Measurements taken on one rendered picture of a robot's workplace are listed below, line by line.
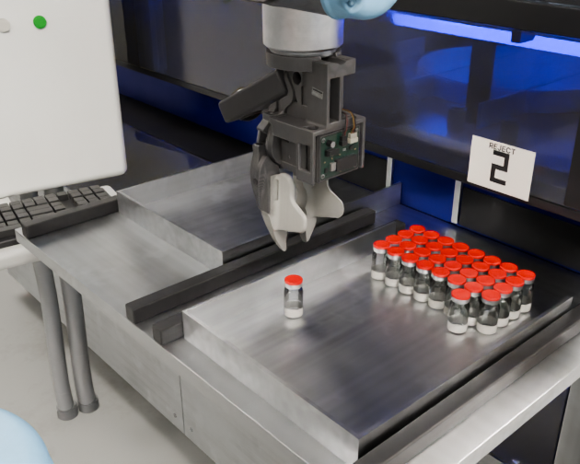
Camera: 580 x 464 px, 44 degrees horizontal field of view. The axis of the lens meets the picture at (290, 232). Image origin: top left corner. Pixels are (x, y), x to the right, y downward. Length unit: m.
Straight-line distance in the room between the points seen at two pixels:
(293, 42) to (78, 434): 1.56
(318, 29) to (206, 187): 0.56
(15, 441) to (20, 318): 2.12
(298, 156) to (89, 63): 0.76
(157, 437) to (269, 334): 1.24
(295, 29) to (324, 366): 0.33
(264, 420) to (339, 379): 0.09
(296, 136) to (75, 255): 0.42
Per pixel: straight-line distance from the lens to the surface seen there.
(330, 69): 0.65
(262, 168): 0.70
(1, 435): 0.49
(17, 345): 2.45
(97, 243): 1.01
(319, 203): 0.76
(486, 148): 0.89
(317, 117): 0.67
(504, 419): 0.71
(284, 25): 0.65
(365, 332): 0.79
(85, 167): 1.43
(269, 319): 0.81
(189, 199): 1.12
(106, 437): 2.03
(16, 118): 1.37
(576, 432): 0.98
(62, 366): 1.73
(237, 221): 1.04
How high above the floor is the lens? 1.32
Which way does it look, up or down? 26 degrees down
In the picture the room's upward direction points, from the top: straight up
